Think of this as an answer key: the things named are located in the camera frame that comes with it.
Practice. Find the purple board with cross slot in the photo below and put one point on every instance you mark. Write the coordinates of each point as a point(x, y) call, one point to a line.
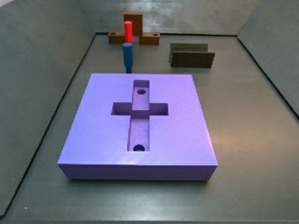
point(139, 130)

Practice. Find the black U-shaped block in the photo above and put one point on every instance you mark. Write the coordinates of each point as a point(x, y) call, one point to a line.
point(191, 55)

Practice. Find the blue cylindrical peg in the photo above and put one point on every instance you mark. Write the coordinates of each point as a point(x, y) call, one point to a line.
point(128, 57)

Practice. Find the brown T-shaped block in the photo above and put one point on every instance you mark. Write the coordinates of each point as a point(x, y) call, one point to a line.
point(146, 38)

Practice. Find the red cylindrical peg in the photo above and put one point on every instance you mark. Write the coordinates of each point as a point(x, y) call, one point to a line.
point(128, 31)

